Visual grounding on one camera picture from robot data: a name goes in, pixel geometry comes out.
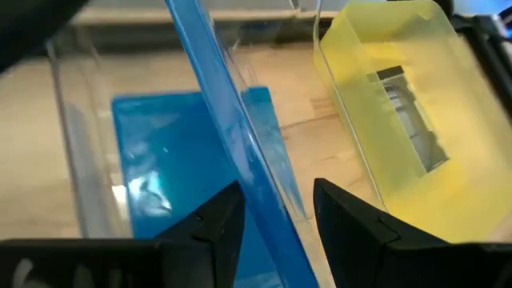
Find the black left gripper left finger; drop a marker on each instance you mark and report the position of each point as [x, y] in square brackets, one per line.
[160, 260]

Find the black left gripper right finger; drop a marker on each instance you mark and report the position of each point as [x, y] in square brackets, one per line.
[380, 256]

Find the blue plastic disc case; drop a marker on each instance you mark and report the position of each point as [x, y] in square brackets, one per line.
[160, 160]
[224, 120]

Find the clear plastic bin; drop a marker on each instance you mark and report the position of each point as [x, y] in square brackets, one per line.
[86, 168]

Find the yellow plastic bin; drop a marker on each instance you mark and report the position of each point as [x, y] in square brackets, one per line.
[472, 140]

